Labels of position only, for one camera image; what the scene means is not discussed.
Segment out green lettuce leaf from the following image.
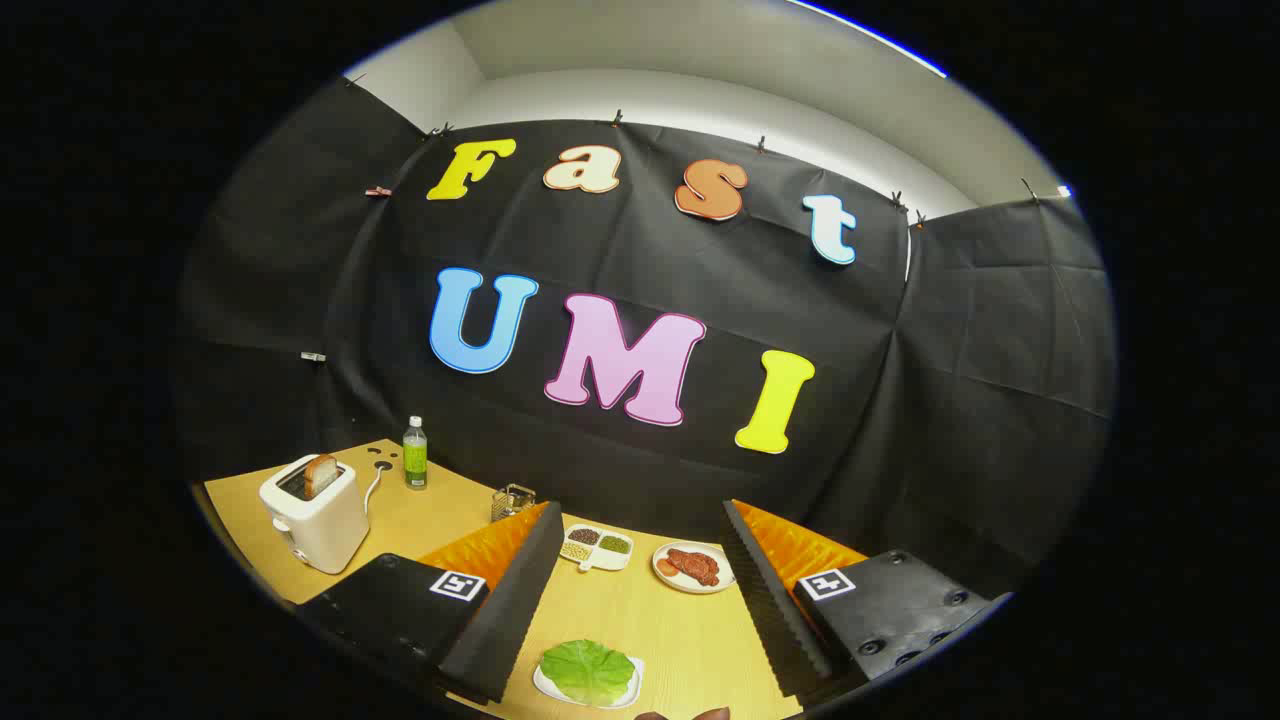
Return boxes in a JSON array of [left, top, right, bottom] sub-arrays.
[[540, 640, 637, 707]]

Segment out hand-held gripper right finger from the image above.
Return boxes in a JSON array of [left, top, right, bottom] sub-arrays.
[[720, 498, 1016, 706]]

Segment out metal wire utensil holder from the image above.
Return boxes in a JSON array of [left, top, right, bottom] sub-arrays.
[[490, 483, 537, 523]]

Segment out brown cooked meat piece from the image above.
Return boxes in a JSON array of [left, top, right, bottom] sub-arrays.
[[658, 547, 723, 587]]

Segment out white toaster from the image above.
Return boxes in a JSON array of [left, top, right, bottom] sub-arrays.
[[258, 453, 373, 576]]

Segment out green label drink bottle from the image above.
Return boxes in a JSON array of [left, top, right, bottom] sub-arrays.
[[402, 416, 429, 491]]

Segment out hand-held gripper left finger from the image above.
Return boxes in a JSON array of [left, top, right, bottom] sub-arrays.
[[296, 500, 567, 707]]

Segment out white divided dish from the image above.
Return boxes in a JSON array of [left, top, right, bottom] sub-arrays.
[[559, 523, 635, 573]]

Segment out white rectangular plate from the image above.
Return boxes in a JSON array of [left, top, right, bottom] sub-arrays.
[[532, 652, 646, 711]]

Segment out round white meat plate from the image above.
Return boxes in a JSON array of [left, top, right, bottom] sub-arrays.
[[651, 541, 738, 595]]

